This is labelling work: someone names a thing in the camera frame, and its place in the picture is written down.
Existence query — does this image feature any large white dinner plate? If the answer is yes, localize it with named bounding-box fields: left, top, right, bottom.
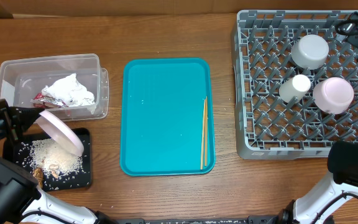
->
left=35, top=110, right=84, bottom=157

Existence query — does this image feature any red foil snack wrapper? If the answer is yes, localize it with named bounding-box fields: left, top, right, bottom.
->
left=30, top=93, right=67, bottom=109

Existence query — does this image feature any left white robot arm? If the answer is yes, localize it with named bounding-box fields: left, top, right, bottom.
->
left=0, top=100, right=114, bottom=224

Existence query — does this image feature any grey shallow bowl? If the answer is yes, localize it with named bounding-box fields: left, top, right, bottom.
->
left=291, top=34, right=329, bottom=70

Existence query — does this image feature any white napkin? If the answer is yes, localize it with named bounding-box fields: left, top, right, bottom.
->
left=41, top=73, right=94, bottom=107

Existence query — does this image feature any brown food scrap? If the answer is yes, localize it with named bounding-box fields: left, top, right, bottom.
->
left=32, top=167, right=44, bottom=189

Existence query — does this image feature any right wooden chopstick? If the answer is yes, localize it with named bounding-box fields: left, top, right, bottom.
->
left=204, top=96, right=208, bottom=167

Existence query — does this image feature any white paper cup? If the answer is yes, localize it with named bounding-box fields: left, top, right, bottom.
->
left=279, top=74, right=311, bottom=103

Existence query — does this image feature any teal plastic serving tray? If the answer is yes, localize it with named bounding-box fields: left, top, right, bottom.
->
left=120, top=58, right=216, bottom=176

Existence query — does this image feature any left wooden chopstick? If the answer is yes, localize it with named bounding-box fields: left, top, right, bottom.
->
left=200, top=99, right=206, bottom=170

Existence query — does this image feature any black plastic tray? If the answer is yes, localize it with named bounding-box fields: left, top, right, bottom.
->
left=2, top=128, right=92, bottom=192

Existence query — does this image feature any clear plastic waste bin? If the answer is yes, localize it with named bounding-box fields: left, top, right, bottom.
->
left=0, top=54, right=109, bottom=121

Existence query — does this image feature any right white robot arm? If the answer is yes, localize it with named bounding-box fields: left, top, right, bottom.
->
left=270, top=12, right=358, bottom=223

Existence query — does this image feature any spilled white rice pile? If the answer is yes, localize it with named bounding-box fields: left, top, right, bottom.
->
left=14, top=138, right=88, bottom=190

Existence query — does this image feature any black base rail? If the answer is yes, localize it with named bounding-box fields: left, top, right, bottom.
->
left=114, top=215, right=278, bottom=224

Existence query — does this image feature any wooden chopstick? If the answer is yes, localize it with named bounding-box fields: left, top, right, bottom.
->
left=200, top=99, right=206, bottom=170
left=204, top=96, right=208, bottom=167

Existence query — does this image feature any grey dishwasher rack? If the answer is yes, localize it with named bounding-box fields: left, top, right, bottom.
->
left=232, top=10, right=358, bottom=160

